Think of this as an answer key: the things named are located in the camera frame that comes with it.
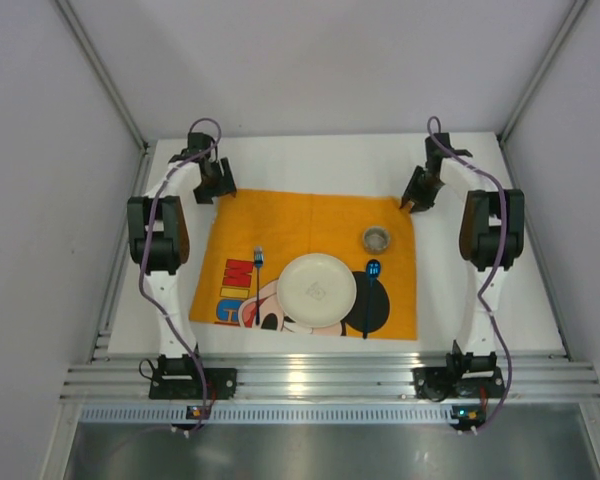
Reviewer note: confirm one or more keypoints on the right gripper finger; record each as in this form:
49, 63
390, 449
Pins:
413, 192
422, 201

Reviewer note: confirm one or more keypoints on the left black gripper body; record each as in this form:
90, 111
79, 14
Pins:
214, 182

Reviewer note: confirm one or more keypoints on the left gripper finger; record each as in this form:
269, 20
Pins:
205, 193
228, 185

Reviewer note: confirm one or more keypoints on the orange Mickey Mouse cloth placemat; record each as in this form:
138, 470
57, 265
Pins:
289, 225

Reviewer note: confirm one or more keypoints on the small speckled stone cup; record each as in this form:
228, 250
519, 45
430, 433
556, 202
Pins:
376, 240

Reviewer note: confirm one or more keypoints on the blue metallic fork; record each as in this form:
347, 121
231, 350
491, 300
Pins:
258, 262

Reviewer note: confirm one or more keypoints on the blue metallic spoon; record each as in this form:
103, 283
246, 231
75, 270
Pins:
373, 271

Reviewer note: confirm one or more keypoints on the cream round plate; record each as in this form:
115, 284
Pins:
316, 290

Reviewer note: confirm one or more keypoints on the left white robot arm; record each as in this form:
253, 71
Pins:
160, 225

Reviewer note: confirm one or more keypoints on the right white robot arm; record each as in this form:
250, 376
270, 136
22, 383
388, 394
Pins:
491, 238

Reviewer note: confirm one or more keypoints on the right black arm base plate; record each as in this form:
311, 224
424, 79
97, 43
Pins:
437, 384

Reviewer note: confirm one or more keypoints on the right aluminium frame post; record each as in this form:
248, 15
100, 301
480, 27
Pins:
558, 41

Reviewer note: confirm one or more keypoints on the aluminium frame post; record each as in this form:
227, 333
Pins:
79, 33
558, 41

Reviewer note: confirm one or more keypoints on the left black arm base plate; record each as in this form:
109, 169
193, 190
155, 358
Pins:
221, 385

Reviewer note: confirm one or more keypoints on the aluminium mounting rail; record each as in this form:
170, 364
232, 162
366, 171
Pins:
384, 377

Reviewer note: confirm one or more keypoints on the left aluminium frame post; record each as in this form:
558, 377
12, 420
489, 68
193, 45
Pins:
79, 33

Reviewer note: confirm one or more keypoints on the slotted grey cable duct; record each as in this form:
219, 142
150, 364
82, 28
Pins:
279, 414

